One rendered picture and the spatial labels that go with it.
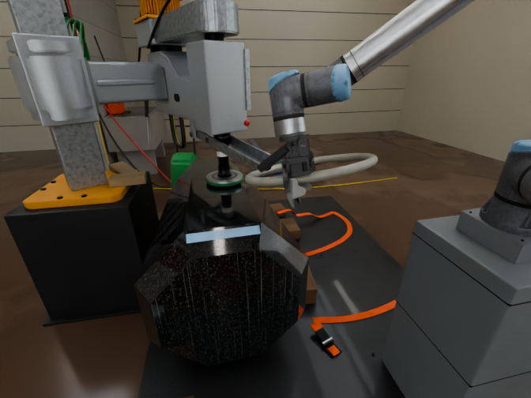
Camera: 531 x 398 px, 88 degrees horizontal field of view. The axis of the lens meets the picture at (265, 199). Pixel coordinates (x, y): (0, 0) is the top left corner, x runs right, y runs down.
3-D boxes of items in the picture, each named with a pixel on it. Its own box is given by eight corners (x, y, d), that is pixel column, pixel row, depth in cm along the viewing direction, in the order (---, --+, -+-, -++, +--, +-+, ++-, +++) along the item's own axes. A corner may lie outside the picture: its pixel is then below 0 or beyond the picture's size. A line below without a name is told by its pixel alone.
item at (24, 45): (14, 128, 136) (-23, 31, 119) (50, 118, 167) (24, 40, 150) (91, 125, 142) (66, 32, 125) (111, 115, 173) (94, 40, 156)
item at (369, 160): (223, 185, 112) (221, 178, 111) (308, 162, 139) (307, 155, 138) (309, 190, 72) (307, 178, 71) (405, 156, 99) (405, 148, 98)
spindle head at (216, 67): (183, 130, 165) (172, 45, 146) (216, 126, 177) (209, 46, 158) (212, 141, 139) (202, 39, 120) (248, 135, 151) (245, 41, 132)
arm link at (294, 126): (268, 122, 78) (280, 122, 86) (271, 140, 79) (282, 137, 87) (299, 117, 74) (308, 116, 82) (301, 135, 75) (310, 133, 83)
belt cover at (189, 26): (139, 53, 187) (134, 24, 180) (175, 54, 201) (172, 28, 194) (202, 41, 118) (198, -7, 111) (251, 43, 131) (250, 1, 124)
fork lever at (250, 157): (188, 137, 165) (187, 128, 163) (216, 133, 176) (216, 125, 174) (255, 178, 118) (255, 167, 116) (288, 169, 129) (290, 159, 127)
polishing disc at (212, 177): (240, 183, 152) (240, 182, 152) (202, 183, 153) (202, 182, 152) (244, 171, 172) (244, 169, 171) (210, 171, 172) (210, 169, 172)
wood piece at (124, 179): (109, 188, 162) (107, 180, 160) (112, 182, 171) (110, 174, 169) (145, 183, 168) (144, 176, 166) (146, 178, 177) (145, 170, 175)
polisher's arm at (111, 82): (32, 114, 129) (10, 54, 119) (20, 109, 151) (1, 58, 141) (175, 102, 178) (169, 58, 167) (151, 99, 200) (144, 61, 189)
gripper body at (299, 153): (310, 177, 78) (304, 133, 75) (281, 179, 82) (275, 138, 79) (316, 172, 85) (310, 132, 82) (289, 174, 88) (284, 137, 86)
